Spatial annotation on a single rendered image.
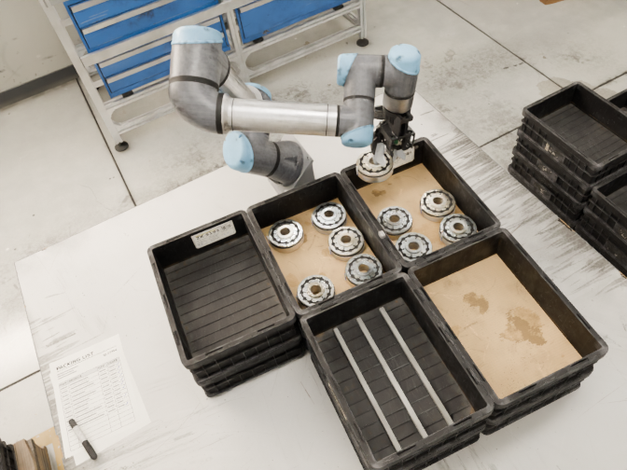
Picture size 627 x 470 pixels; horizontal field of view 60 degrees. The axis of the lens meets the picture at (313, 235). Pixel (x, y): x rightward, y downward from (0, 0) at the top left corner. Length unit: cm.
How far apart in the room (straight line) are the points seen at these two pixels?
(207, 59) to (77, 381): 98
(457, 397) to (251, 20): 247
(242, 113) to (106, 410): 90
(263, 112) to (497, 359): 82
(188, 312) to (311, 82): 222
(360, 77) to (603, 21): 292
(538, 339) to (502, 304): 12
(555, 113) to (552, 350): 132
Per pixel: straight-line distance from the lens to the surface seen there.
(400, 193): 171
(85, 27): 303
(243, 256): 162
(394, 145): 146
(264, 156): 169
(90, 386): 172
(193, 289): 160
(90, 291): 190
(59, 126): 378
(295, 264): 157
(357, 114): 129
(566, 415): 157
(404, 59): 132
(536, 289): 151
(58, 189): 337
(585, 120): 256
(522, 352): 146
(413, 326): 146
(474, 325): 147
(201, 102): 130
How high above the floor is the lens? 212
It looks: 53 degrees down
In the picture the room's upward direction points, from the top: 10 degrees counter-clockwise
